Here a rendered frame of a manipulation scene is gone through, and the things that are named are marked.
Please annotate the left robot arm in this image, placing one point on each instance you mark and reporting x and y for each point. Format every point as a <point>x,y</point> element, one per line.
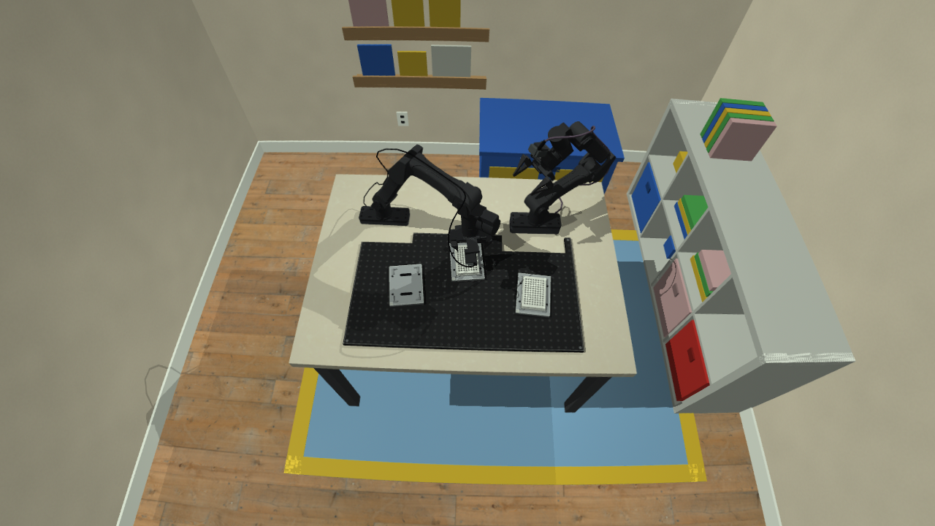
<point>588,170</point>

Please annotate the white rectangular plate holder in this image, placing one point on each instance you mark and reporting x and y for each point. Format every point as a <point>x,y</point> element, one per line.
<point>405,285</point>

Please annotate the white well plate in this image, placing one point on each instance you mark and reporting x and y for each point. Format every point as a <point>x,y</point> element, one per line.
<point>460,257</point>
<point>533,293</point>

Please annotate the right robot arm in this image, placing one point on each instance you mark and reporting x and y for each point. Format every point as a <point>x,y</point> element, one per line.
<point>472,213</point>

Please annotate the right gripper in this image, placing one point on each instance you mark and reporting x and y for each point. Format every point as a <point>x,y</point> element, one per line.
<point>473,236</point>

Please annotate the black perforated breadboard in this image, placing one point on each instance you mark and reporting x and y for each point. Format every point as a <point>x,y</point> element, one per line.
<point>463,315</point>

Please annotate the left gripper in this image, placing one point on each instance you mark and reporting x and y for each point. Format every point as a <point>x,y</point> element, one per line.
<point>543,165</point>

